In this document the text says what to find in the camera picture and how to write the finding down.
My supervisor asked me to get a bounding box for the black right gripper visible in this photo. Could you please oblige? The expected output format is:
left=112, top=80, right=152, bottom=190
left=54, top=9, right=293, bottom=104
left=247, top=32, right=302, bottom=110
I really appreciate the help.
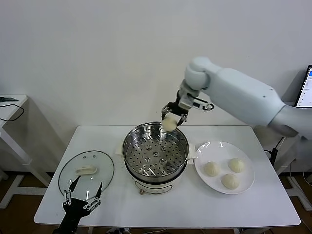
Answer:
left=160, top=84, right=190, bottom=126

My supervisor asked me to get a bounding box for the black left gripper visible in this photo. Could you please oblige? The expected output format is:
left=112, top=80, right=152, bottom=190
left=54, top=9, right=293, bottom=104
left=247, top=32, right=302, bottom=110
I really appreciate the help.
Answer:
left=55, top=175, right=103, bottom=234

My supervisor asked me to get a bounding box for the white steamed baozi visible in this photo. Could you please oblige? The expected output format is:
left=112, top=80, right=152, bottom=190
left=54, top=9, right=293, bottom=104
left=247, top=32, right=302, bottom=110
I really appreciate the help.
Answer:
left=220, top=173, right=240, bottom=191
left=203, top=161, right=221, bottom=177
left=162, top=116, right=178, bottom=132
left=228, top=157, right=245, bottom=174

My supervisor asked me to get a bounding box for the stainless steel steamer basket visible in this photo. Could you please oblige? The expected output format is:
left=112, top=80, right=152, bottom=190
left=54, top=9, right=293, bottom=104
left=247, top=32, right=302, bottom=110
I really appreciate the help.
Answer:
left=115, top=122, right=196, bottom=182

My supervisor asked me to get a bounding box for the round glass pot lid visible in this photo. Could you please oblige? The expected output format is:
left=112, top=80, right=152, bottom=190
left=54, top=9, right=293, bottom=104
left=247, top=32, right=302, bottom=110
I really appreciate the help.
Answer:
left=58, top=150, right=115, bottom=197

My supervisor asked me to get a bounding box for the round white plate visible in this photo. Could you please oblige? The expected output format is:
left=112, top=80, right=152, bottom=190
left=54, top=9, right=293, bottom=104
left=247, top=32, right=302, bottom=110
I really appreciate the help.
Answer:
left=194, top=140, right=256, bottom=195

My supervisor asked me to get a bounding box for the white electric cooking pot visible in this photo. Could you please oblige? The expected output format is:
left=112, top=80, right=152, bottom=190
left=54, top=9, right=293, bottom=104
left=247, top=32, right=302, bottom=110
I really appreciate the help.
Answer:
left=124, top=160, right=186, bottom=196

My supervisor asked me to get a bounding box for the black power adapter block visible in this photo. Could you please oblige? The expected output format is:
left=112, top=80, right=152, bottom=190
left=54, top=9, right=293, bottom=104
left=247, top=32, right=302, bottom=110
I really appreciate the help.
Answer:
left=264, top=147, right=279, bottom=176

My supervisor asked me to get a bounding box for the white side table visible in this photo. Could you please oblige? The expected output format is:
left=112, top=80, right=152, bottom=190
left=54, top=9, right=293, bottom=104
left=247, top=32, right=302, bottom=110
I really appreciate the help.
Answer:
left=277, top=136, right=312, bottom=205
left=0, top=94, right=53, bottom=210

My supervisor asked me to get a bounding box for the open grey laptop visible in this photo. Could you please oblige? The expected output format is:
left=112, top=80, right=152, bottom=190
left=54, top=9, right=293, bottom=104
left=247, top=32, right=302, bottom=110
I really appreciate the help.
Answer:
left=294, top=65, right=312, bottom=108

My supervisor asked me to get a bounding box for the thin black cable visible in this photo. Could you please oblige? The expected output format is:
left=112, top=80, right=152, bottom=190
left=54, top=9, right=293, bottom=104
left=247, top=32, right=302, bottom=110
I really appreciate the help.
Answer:
left=0, top=104, right=25, bottom=122

